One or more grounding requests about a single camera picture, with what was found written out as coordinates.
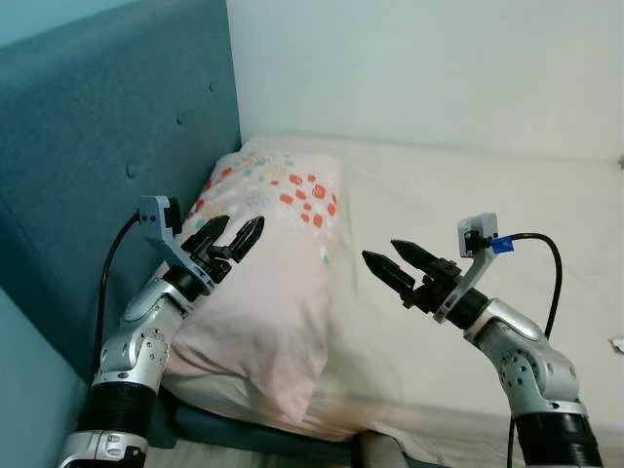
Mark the pink floral pillow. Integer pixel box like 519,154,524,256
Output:
161,146,344,428

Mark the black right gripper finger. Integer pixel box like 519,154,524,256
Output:
390,239,449,277
361,251,419,299

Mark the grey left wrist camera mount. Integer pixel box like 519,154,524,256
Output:
136,195,211,293

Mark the grey right robot leg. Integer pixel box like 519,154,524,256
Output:
353,432,412,468

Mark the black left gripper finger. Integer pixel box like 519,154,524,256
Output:
226,214,266,262
182,214,233,256

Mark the blue upholstered headboard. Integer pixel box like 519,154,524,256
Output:
0,0,243,383

